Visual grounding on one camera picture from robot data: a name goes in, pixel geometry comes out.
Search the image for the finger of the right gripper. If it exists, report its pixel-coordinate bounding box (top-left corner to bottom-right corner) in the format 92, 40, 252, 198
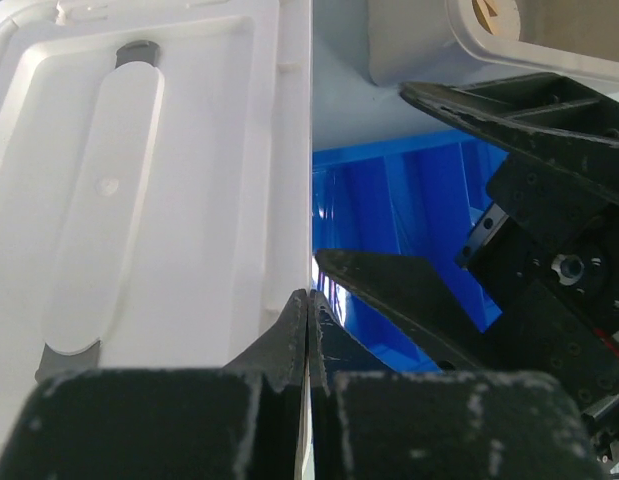
399, 72, 619, 206

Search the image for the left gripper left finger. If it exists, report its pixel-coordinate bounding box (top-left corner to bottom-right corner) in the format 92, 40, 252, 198
226, 289, 309, 479

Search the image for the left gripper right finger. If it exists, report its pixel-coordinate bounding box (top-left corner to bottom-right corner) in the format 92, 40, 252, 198
307, 290, 389, 479

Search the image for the beige plastic storage bin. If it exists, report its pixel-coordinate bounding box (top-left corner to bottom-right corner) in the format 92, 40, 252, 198
368, 1, 619, 93

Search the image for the blue divided plastic tray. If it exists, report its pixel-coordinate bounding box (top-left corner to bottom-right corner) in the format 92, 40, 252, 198
311, 127, 510, 374

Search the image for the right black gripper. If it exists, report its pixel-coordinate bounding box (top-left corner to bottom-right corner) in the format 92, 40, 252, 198
316, 154, 619, 410

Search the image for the wooden test tube clamp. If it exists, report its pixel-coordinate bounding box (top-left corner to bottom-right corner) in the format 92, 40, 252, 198
472, 0, 499, 35

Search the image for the white plastic bin lid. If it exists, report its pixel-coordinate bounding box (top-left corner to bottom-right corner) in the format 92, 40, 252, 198
0, 0, 315, 371

